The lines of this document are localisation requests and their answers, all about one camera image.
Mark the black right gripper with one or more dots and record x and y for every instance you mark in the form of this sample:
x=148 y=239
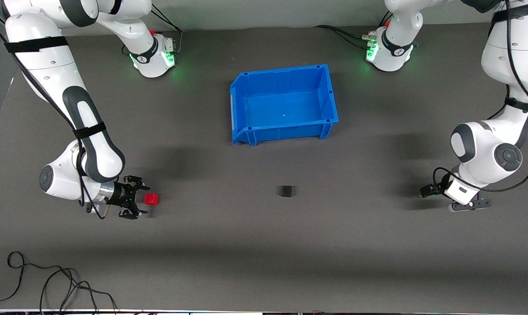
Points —
x=121 y=194

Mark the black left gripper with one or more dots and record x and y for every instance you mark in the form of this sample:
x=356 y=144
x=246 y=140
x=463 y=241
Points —
x=431 y=190

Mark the small red cube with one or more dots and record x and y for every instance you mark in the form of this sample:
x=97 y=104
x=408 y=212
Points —
x=151 y=199

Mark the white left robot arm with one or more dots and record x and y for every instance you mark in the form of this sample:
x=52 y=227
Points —
x=487 y=153

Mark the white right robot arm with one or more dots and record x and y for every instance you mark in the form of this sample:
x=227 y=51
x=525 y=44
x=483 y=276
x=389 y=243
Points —
x=49 y=65

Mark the small black cube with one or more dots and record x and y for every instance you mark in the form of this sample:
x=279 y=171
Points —
x=285 y=191

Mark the dark grey table mat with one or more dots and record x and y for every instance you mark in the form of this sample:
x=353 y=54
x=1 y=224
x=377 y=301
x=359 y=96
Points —
x=264 y=245

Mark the blue plastic storage bin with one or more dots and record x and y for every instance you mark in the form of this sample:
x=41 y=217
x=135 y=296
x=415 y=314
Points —
x=285 y=105

